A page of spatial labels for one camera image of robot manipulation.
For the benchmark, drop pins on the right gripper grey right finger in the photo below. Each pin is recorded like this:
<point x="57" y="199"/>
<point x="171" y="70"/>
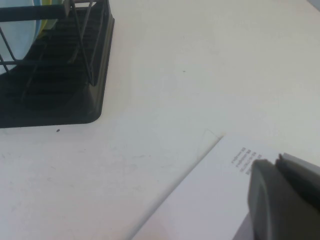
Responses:
<point x="300" y="175"/>

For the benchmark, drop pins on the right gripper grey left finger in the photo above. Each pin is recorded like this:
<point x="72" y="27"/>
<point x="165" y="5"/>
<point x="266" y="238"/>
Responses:
<point x="280" y="210"/>

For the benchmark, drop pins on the white plate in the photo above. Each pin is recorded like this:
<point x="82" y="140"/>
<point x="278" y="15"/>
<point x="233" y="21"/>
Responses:
<point x="17" y="37"/>

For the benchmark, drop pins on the yellow plate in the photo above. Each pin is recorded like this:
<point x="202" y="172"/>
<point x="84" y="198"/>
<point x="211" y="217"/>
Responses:
<point x="47" y="24"/>

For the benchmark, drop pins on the white printed paper sheet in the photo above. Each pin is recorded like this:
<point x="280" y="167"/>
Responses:
<point x="212" y="195"/>

